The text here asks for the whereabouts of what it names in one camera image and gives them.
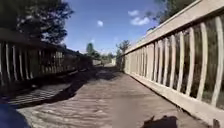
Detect dense green trees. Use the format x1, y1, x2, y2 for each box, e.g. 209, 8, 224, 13
0, 0, 75, 46

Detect pale wooden railing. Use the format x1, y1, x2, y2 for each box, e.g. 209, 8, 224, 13
123, 0, 224, 128

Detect dark wooden railing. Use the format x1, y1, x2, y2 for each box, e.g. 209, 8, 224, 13
0, 28, 94, 88

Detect wooden boardwalk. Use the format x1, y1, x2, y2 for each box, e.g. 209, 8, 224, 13
6, 66, 214, 128

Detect green tree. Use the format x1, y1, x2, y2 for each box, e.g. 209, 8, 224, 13
153, 0, 198, 24
84, 42, 101, 61
114, 39, 132, 69

